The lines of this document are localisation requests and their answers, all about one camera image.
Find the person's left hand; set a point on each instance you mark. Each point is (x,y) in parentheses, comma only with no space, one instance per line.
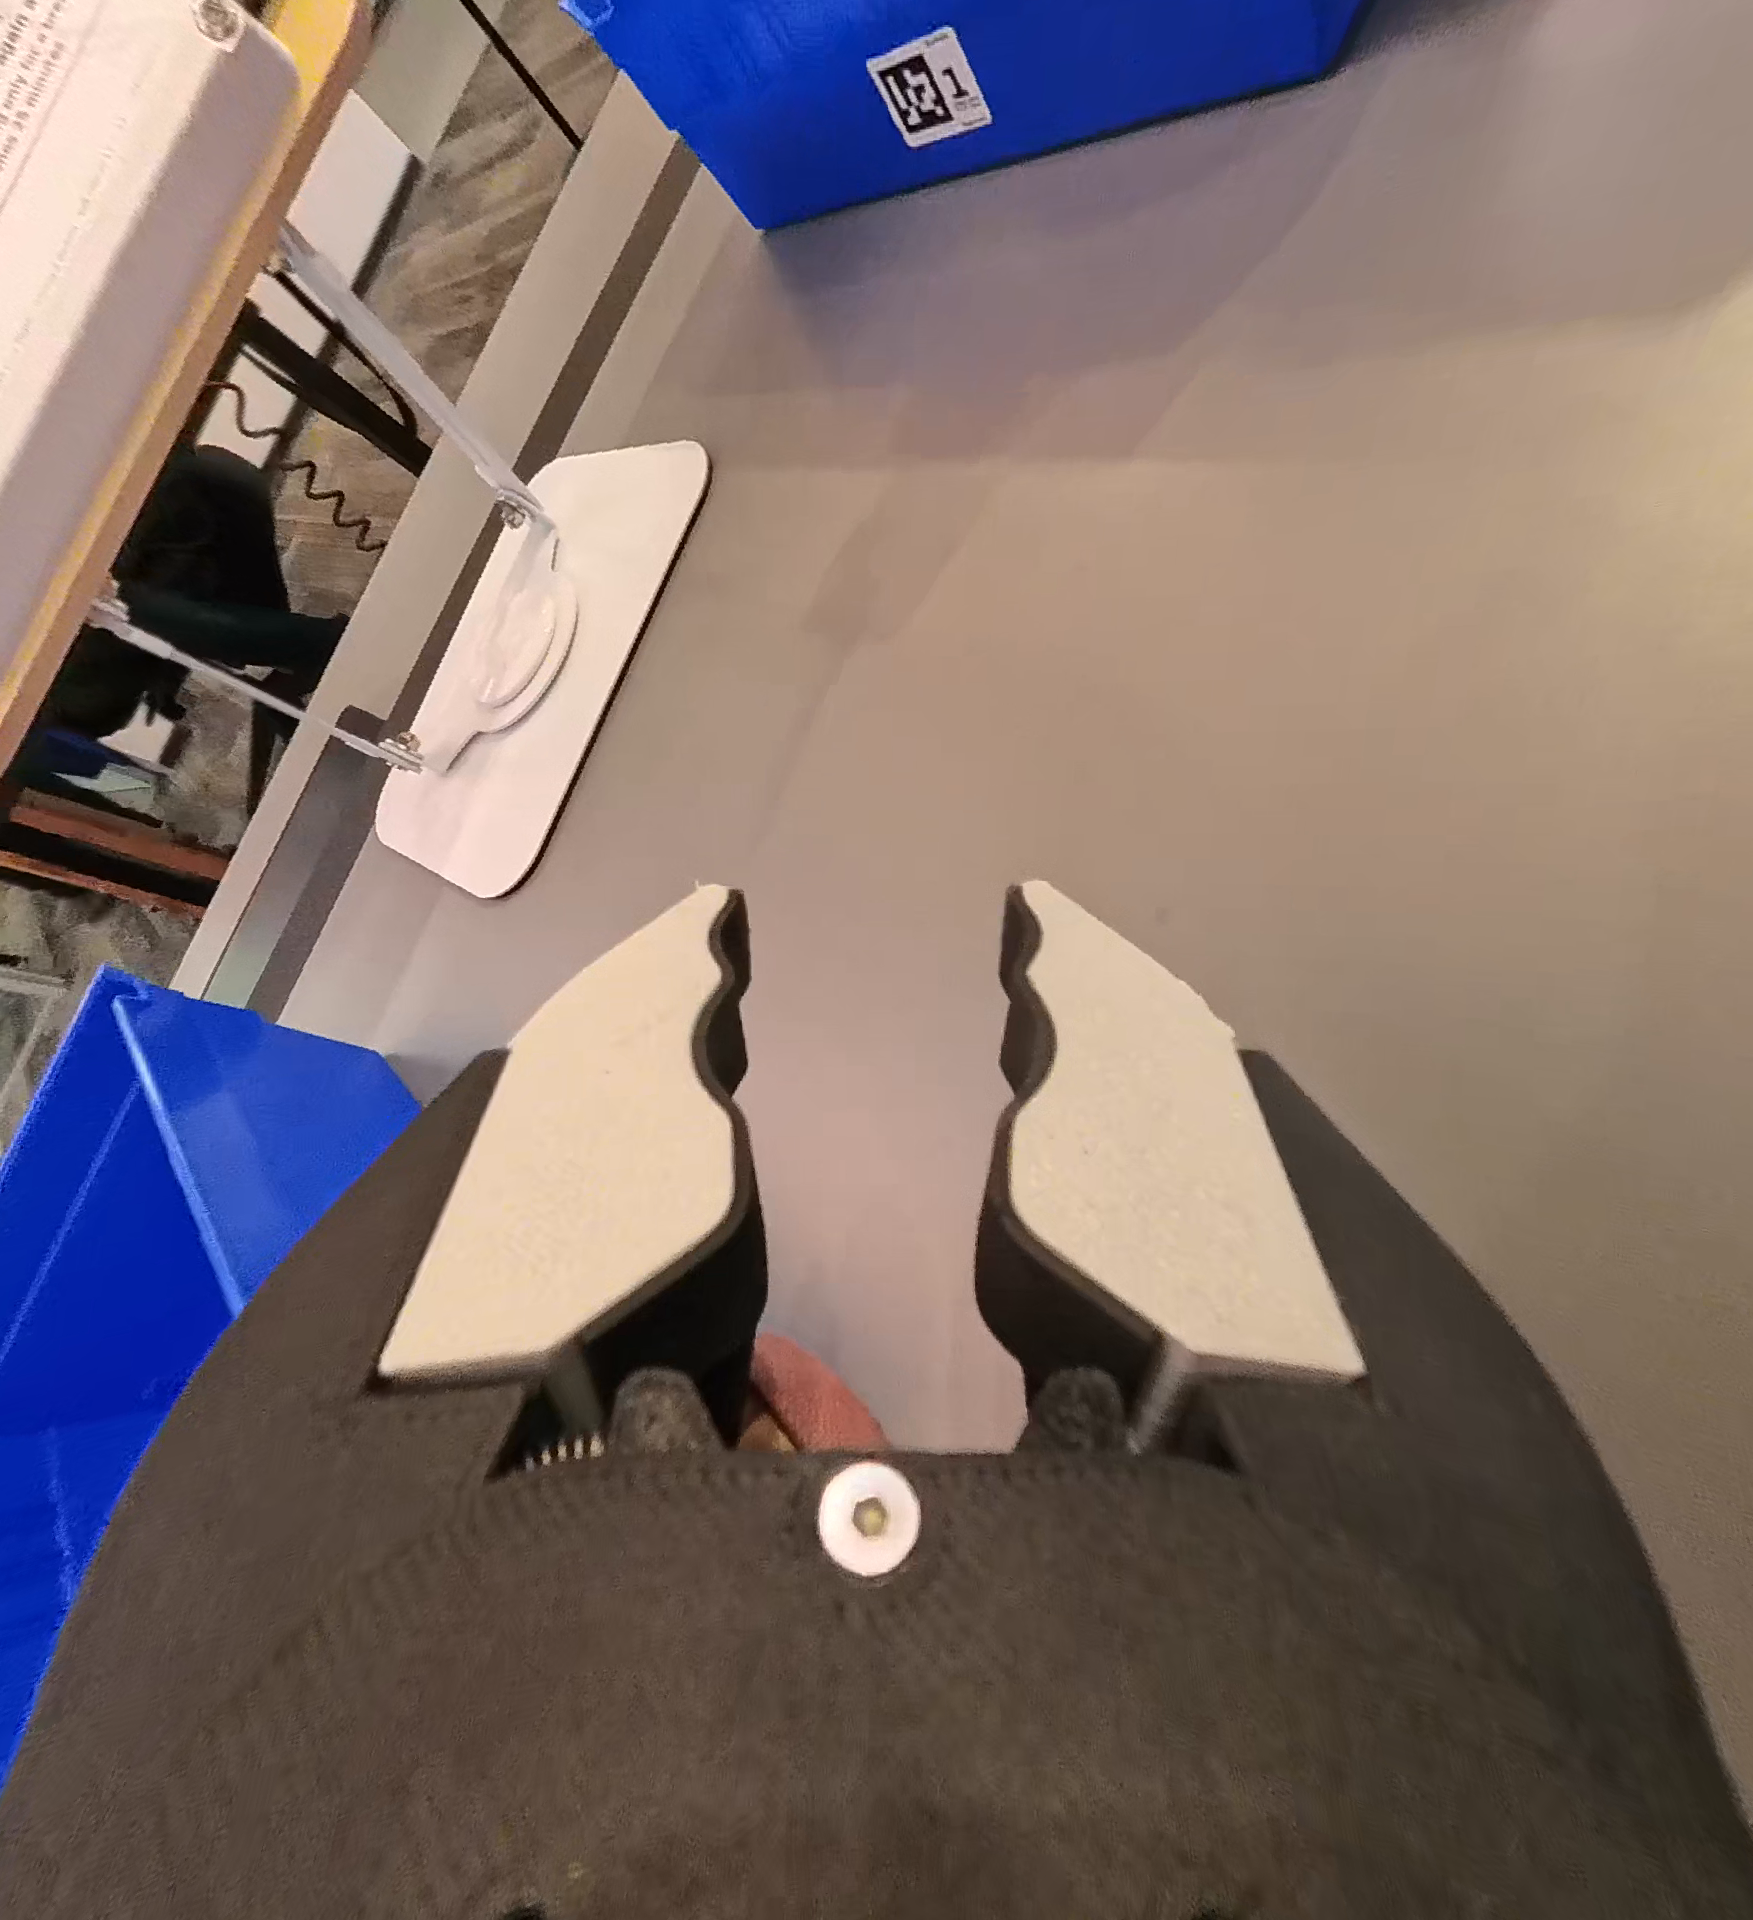
(808,1403)

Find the clear acrylic strut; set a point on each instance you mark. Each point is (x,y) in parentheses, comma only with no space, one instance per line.
(397,368)
(247,682)

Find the blue plastic bin with tag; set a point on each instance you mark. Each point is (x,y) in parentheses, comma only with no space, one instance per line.
(1117,75)

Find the clear acrylic bracket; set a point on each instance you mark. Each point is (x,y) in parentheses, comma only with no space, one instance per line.
(524,639)

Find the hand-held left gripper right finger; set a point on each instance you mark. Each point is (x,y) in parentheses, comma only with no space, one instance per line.
(1177,1200)

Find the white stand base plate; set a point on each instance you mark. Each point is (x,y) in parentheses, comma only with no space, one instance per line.
(621,570)

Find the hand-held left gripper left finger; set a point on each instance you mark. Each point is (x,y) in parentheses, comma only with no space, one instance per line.
(576,1200)

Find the clear acrylic clip plate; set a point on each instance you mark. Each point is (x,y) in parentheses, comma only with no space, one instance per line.
(140,375)

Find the brown wooden crossbar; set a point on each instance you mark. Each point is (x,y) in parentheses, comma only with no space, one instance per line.
(80,871)

